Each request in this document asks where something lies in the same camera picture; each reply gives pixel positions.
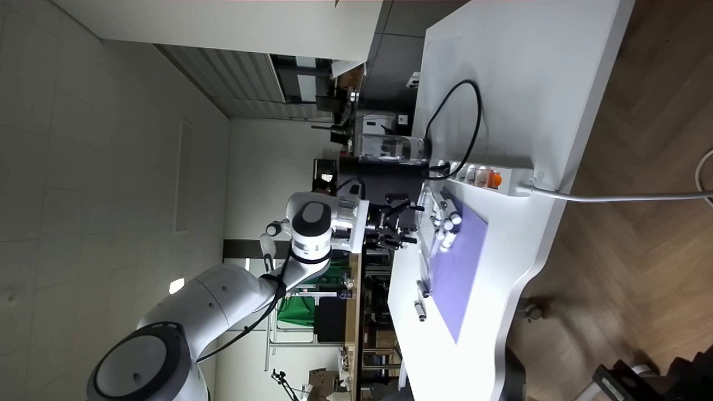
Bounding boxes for green cloth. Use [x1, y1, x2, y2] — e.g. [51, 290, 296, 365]
[276, 257, 353, 330]

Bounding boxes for white power strip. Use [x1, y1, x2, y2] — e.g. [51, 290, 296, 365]
[449, 153, 540, 198]

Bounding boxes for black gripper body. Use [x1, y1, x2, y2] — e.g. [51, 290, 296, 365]
[367, 203, 401, 252]

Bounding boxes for purple table mat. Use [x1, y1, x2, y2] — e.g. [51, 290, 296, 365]
[423, 180, 492, 345]

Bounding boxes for black computer monitor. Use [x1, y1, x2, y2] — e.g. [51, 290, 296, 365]
[336, 156, 432, 225]

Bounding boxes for white cable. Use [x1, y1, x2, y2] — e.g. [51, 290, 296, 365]
[516, 148, 713, 208]

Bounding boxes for wooden storage shelf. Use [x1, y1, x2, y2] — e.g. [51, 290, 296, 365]
[355, 248, 409, 401]

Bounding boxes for black equipment on floor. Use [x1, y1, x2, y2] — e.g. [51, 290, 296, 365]
[588, 355, 713, 401]

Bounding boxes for white countertop appliance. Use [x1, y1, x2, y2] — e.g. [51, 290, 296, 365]
[355, 110, 415, 163]

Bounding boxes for clear plastic container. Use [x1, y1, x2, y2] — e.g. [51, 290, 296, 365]
[415, 180, 468, 272]

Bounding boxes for black power cable with plug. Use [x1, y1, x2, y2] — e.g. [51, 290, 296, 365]
[421, 78, 485, 183]

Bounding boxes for beige fuzzy rug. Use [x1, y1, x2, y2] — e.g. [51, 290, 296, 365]
[510, 297, 633, 381]

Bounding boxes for small black box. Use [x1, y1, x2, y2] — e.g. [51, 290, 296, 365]
[315, 295, 350, 344]

